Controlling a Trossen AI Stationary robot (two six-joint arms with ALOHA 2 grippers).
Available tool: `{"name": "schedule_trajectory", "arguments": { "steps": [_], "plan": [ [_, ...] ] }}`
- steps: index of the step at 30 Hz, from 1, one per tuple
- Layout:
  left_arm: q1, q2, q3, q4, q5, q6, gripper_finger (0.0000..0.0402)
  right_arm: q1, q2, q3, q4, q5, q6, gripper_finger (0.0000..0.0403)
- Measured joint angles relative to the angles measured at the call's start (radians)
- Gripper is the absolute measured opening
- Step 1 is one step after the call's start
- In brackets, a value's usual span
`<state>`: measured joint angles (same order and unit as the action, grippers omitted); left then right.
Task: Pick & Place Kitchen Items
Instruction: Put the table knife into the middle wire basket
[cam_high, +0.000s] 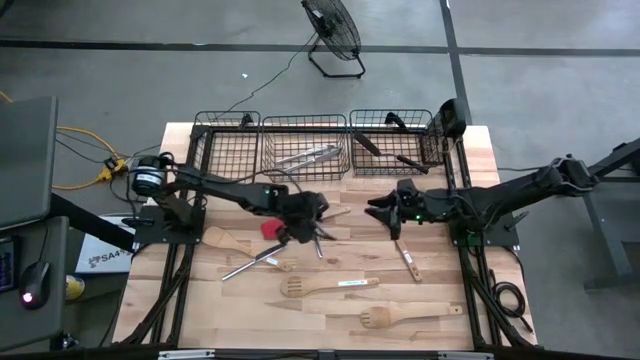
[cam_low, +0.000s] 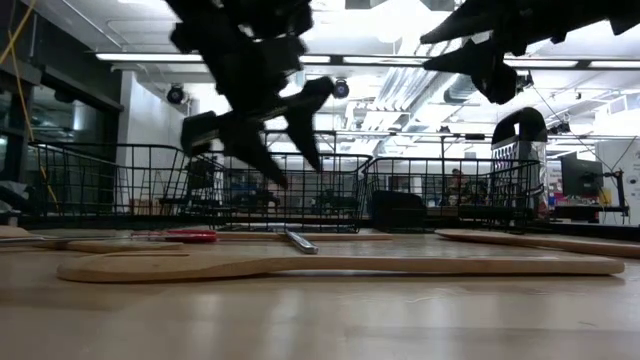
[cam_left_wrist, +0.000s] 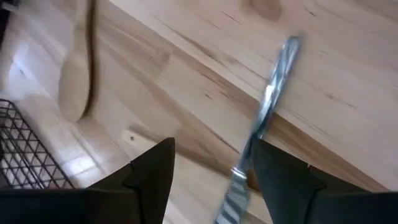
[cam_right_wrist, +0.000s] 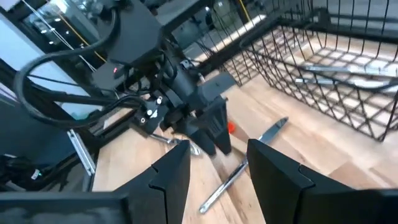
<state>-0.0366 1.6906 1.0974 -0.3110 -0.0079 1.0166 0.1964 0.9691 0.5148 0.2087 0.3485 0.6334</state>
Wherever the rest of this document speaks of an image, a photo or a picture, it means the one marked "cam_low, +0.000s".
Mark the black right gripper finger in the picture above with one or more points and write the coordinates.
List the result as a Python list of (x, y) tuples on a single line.
[(465, 22), (490, 75)]

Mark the wooden spoon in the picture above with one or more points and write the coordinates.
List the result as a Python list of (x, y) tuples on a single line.
[(550, 244)]

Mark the black computer monitor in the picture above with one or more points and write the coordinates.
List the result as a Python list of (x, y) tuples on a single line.
[(581, 175)]

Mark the steel table knife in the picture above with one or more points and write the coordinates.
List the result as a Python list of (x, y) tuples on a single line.
[(75, 239), (302, 242)]

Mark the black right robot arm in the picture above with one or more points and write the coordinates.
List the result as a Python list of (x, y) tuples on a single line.
[(600, 10)]

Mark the slotted wooden spatula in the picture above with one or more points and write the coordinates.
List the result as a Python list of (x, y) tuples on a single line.
[(300, 265)]

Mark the white ceiling light strip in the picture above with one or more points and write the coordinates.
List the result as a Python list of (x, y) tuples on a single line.
[(315, 59), (545, 63), (380, 60), (150, 57), (615, 64)]

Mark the black round ceiling device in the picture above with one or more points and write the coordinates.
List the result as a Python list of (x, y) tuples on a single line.
[(175, 95), (341, 89)]

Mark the plain wooden spatula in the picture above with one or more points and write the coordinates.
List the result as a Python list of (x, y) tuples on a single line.
[(125, 247)]

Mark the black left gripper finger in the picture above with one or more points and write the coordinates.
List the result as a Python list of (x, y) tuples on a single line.
[(310, 125), (245, 145)]

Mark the black utensil caddy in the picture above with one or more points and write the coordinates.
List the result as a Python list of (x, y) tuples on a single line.
[(520, 122)]

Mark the black ceiling equipment cluster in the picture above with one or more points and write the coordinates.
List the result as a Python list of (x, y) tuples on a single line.
[(526, 81)]

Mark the person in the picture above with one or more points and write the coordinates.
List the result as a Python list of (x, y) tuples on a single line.
[(457, 182)]

